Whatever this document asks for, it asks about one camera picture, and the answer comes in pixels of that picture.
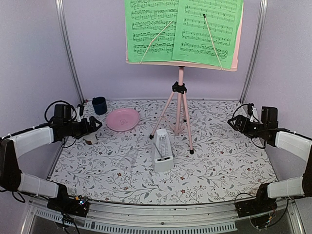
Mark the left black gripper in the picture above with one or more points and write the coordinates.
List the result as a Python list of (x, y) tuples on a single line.
[(86, 128)]

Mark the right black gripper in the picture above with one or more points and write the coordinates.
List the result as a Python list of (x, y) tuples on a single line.
[(243, 128)]

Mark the clear metronome front cover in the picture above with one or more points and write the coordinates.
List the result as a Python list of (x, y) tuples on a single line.
[(128, 160)]

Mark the pink music stand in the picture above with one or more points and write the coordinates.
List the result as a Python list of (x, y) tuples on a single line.
[(182, 112)]

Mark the white metronome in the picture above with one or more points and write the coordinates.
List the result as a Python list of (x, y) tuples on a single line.
[(163, 159)]

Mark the green sheet music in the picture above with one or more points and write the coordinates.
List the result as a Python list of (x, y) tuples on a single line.
[(150, 29), (206, 31)]

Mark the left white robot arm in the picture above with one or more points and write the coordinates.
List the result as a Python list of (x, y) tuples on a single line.
[(67, 121)]

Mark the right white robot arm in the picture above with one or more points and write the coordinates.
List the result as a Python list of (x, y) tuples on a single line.
[(298, 145)]

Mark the small brown white jar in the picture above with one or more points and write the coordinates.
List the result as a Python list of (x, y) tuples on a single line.
[(90, 139)]

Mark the dark blue cup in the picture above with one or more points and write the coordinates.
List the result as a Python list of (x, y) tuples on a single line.
[(99, 105)]

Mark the pink plate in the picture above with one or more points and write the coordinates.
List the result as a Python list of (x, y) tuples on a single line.
[(122, 120)]

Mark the floral table mat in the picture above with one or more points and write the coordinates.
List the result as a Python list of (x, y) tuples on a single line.
[(224, 164)]

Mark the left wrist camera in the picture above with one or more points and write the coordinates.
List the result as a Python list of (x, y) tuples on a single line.
[(79, 111)]

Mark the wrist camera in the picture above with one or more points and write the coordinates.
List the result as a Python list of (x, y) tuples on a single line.
[(79, 111), (252, 112)]

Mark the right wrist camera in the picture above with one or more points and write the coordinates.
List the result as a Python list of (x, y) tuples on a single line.
[(252, 112)]

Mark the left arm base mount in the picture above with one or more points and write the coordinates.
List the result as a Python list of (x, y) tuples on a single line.
[(77, 206)]

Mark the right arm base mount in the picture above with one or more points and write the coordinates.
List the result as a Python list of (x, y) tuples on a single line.
[(256, 206)]

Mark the front aluminium rail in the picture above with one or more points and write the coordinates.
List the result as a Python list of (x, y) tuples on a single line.
[(115, 218)]

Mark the right aluminium frame post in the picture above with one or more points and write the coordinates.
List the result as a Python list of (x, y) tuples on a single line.
[(256, 45)]

